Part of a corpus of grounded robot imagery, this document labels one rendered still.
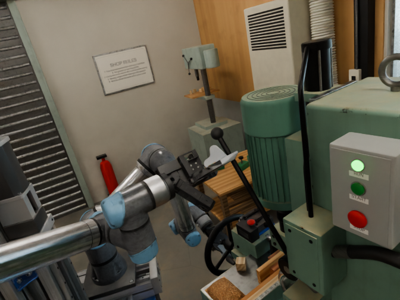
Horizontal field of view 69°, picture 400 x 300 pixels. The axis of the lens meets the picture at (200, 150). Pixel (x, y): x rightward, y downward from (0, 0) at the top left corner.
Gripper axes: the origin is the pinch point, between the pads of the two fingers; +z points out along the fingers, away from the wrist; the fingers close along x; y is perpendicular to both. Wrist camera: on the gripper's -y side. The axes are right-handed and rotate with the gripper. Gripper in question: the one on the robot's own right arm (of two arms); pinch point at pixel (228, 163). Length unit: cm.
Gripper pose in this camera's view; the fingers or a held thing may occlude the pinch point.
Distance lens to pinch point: 83.1
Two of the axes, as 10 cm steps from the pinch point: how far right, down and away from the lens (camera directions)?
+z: 8.1, -3.6, 4.6
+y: -5.0, -8.4, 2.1
